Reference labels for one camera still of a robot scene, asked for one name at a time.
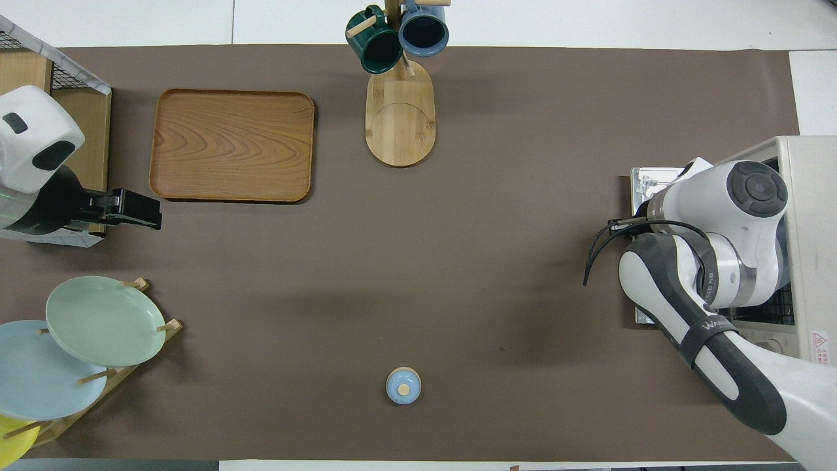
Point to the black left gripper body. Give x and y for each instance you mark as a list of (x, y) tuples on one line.
[(91, 208)]

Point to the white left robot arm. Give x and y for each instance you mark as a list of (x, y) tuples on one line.
[(33, 131)]

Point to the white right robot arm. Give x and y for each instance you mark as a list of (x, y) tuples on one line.
[(719, 196)]

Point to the cream toaster oven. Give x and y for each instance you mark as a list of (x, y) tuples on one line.
[(817, 229)]

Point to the rectangular wooden tray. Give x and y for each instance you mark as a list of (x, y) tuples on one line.
[(232, 147)]

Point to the pale green plate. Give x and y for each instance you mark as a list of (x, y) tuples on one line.
[(104, 320)]

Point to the wooden plate rack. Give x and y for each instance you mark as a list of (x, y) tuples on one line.
[(121, 376)]

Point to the light blue racked plate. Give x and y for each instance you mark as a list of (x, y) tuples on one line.
[(39, 379)]

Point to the yellow plate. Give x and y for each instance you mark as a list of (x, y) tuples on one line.
[(13, 445)]

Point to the wooden mug tree stand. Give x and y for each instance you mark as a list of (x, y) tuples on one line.
[(400, 124)]

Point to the dark green mug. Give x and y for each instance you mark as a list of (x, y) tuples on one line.
[(376, 49)]

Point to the brown table mat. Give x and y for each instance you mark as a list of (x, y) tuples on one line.
[(458, 261)]

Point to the blue mug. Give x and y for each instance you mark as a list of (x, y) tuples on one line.
[(424, 29)]

